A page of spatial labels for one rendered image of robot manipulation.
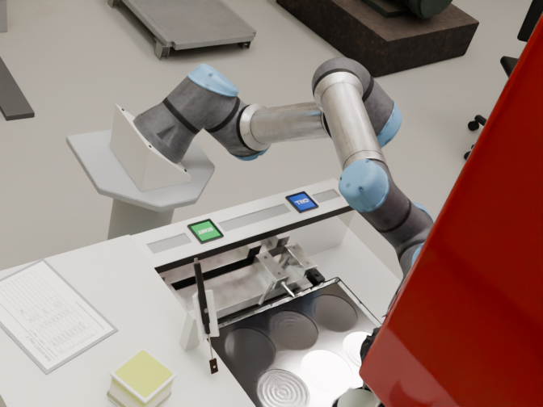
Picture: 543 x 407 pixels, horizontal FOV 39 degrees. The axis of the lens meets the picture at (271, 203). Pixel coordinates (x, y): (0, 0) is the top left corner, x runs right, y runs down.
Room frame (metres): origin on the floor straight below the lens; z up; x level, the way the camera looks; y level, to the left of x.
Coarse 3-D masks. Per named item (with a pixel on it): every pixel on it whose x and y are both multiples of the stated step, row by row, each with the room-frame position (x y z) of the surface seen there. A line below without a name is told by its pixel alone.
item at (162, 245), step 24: (288, 192) 1.37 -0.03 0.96; (312, 192) 1.40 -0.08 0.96; (336, 192) 1.43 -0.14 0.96; (216, 216) 1.21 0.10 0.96; (240, 216) 1.24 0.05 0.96; (264, 216) 1.27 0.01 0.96; (288, 216) 1.29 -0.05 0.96; (312, 216) 1.32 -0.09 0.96; (144, 240) 1.08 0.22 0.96; (168, 240) 1.10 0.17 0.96; (192, 240) 1.12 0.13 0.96; (216, 240) 1.14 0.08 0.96
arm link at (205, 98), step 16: (192, 80) 1.54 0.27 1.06; (208, 80) 1.54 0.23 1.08; (224, 80) 1.57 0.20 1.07; (176, 96) 1.52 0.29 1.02; (192, 96) 1.51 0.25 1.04; (208, 96) 1.52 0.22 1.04; (224, 96) 1.54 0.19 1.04; (192, 112) 1.50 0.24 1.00; (208, 112) 1.52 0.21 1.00; (224, 112) 1.53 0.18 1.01; (208, 128) 1.53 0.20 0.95
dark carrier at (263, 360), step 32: (256, 320) 1.03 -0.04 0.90; (288, 320) 1.05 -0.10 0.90; (320, 320) 1.08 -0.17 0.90; (352, 320) 1.11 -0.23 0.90; (224, 352) 0.92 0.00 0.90; (256, 352) 0.95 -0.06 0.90; (288, 352) 0.97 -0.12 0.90; (320, 352) 1.00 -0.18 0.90; (352, 352) 1.02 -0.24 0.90; (256, 384) 0.88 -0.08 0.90; (288, 384) 0.90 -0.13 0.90; (320, 384) 0.92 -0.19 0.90; (352, 384) 0.94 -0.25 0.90
